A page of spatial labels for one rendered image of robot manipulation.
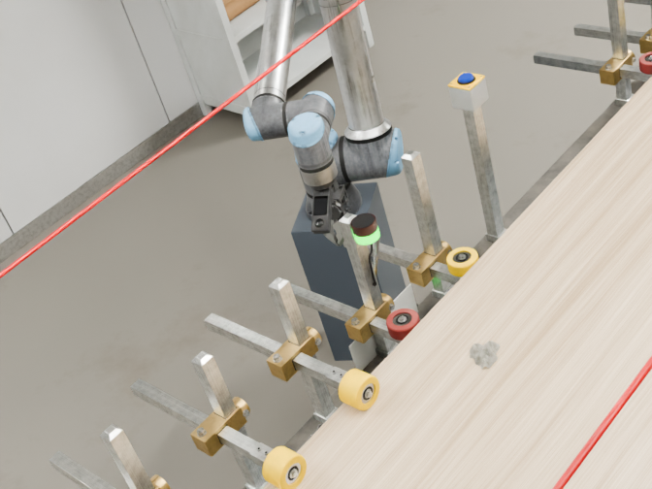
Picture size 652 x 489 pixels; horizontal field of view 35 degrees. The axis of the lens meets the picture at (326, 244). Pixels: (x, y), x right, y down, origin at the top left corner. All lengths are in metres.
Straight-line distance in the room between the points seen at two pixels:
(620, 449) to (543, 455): 0.15
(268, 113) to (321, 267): 0.92
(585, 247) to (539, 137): 2.10
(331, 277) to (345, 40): 0.84
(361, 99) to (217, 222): 1.65
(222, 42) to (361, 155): 1.93
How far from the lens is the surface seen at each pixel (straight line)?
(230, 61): 5.10
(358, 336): 2.58
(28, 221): 5.11
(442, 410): 2.27
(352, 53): 3.14
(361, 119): 3.22
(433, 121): 4.93
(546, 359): 2.34
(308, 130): 2.55
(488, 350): 2.37
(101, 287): 4.60
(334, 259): 3.45
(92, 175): 5.23
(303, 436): 2.60
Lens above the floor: 2.55
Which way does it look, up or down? 36 degrees down
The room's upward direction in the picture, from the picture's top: 18 degrees counter-clockwise
